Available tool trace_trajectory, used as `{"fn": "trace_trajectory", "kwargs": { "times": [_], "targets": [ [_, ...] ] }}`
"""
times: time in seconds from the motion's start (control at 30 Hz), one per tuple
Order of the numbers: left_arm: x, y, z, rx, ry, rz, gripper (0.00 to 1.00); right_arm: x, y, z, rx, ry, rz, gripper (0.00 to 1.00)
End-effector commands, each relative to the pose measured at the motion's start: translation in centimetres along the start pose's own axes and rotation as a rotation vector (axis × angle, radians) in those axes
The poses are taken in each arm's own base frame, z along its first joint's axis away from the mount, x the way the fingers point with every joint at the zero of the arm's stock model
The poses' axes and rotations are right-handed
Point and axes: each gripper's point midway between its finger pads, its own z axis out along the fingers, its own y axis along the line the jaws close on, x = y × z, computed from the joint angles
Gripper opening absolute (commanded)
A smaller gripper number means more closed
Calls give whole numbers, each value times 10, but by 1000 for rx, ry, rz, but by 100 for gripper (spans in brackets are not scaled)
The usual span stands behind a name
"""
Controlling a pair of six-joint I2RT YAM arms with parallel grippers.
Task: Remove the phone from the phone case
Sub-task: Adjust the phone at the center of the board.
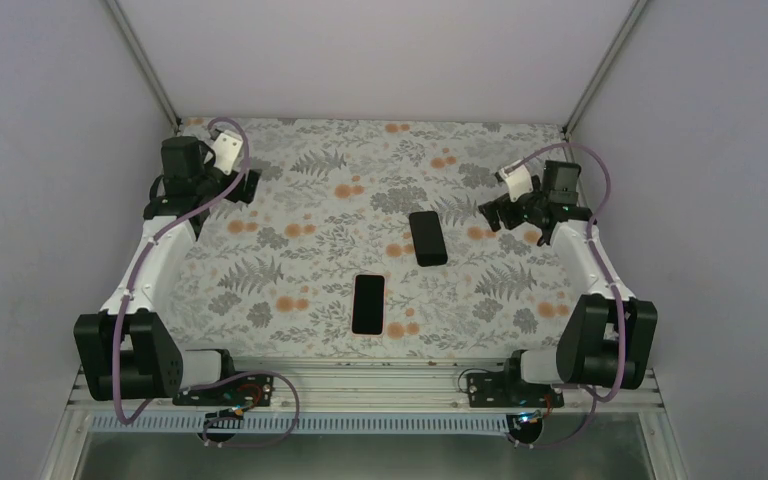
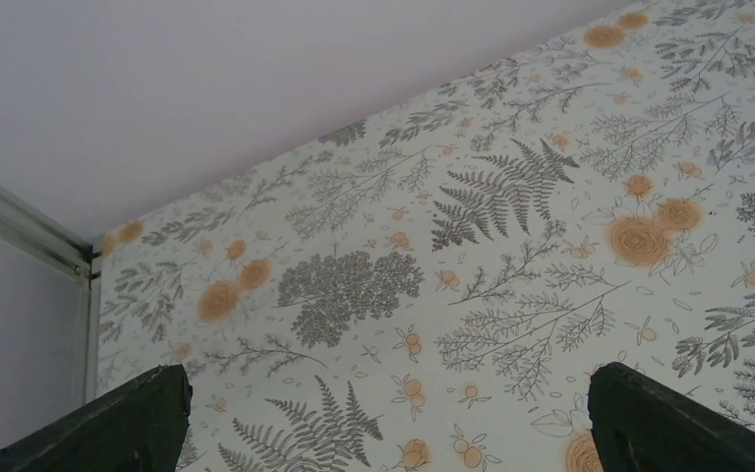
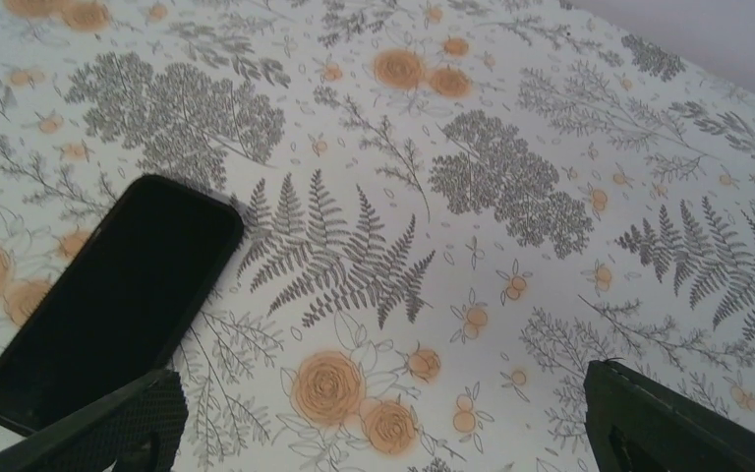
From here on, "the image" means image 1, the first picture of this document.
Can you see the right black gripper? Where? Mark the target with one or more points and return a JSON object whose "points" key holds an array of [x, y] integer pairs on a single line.
{"points": [[492, 215]]}

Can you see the pink-edged black smartphone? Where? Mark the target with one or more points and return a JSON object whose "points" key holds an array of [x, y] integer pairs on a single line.
{"points": [[368, 306]]}

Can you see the black phone case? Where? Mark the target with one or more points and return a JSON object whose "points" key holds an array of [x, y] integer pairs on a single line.
{"points": [[428, 239]]}

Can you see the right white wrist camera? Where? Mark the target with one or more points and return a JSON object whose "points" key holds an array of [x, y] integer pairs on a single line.
{"points": [[518, 181]]}

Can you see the aluminium rail frame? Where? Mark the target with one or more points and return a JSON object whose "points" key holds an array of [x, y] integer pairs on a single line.
{"points": [[405, 385]]}

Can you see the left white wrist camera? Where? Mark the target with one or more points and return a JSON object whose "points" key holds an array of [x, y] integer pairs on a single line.
{"points": [[227, 146]]}

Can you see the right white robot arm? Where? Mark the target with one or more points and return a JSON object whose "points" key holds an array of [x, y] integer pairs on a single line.
{"points": [[606, 344]]}

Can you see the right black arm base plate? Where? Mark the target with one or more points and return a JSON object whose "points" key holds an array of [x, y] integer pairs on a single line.
{"points": [[499, 390]]}

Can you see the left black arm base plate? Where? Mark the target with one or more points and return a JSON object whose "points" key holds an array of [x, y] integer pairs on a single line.
{"points": [[245, 392]]}

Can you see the floral patterned table mat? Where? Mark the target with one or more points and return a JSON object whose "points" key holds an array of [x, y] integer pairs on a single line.
{"points": [[276, 278]]}

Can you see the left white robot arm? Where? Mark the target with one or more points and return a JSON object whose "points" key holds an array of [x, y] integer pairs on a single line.
{"points": [[125, 350]]}

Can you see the white slotted cable duct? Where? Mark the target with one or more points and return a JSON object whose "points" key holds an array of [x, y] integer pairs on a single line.
{"points": [[309, 423]]}

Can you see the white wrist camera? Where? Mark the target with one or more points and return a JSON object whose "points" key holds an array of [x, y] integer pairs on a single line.
{"points": [[518, 181], [227, 146]]}

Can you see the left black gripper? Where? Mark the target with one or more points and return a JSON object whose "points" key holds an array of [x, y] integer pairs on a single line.
{"points": [[235, 194]]}

